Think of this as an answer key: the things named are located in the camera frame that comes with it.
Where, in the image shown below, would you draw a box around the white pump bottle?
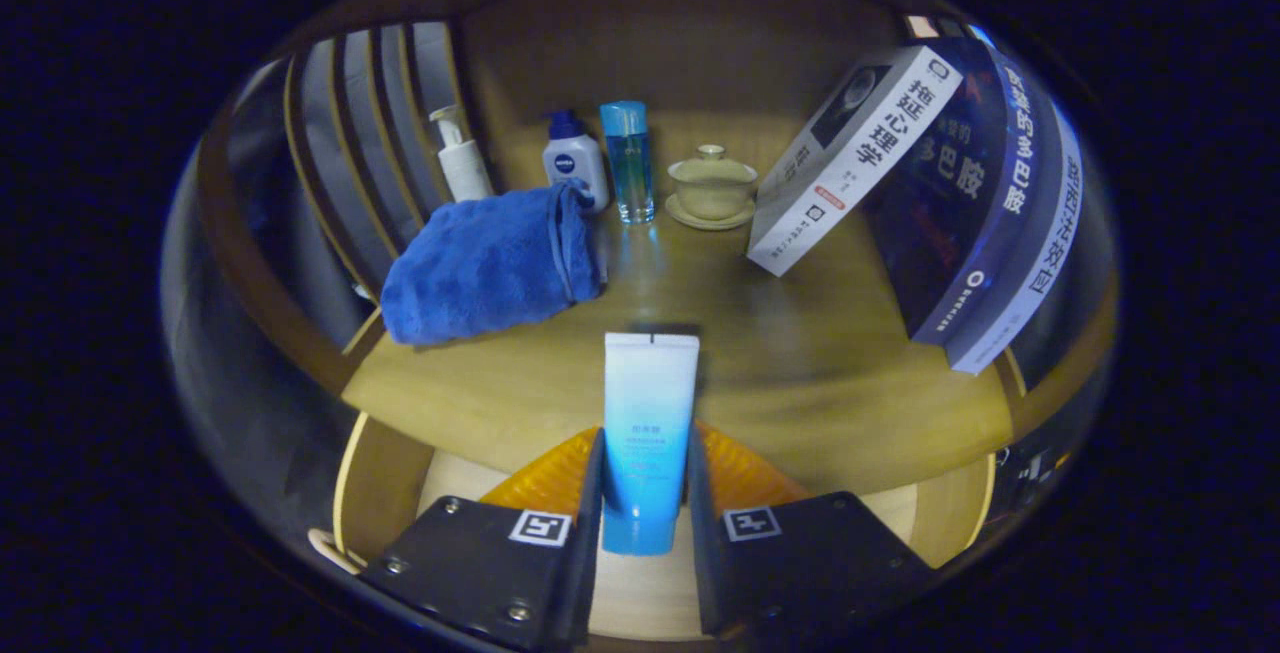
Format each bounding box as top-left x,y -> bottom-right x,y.
429,104 -> 495,203

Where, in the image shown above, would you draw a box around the beige lidded teacup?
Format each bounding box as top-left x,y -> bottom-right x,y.
665,144 -> 759,232

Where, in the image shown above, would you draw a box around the wooden countertop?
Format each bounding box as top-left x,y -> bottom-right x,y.
340,113 -> 1016,496

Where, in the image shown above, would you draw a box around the blue rolled towel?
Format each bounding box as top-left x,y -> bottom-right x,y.
380,180 -> 609,347

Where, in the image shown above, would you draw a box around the white book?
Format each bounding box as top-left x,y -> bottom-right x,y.
746,45 -> 966,278

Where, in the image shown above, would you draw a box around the light purple book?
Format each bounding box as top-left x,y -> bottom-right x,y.
945,98 -> 1085,376

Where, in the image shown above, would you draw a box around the dark blue book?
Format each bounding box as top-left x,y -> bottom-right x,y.
860,33 -> 1046,347

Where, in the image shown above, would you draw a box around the black backdrop cloth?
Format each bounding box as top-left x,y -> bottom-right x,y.
160,21 -> 471,554

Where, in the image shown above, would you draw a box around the blue and white tube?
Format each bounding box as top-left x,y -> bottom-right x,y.
601,331 -> 701,556

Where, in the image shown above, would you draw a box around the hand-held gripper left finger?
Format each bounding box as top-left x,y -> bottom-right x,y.
358,426 -> 608,653

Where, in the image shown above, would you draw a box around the light wooden chair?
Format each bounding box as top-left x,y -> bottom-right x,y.
307,527 -> 366,576

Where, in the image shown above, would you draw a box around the clear blue bottle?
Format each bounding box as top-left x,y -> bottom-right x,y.
599,100 -> 656,225

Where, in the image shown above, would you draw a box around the wooden cabinet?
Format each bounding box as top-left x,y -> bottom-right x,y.
195,0 -> 1121,454

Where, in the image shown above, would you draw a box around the white lotion bottle blue cap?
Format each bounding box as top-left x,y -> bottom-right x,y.
542,109 -> 611,212

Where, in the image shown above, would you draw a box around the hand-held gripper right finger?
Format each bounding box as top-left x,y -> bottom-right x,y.
685,421 -> 936,639

